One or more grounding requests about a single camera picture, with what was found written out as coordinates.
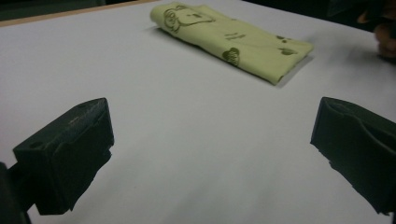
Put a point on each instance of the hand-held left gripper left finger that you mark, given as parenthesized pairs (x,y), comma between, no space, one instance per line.
(65,155)

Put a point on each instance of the light green printed cloth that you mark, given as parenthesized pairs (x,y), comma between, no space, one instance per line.
(230,39)

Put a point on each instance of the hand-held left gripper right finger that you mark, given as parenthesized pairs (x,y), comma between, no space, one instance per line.
(358,149)

